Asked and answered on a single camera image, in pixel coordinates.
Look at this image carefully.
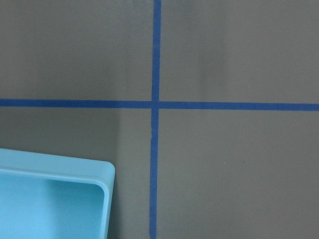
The light blue plastic bin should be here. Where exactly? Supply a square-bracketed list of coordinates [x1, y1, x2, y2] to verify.
[0, 149, 115, 239]

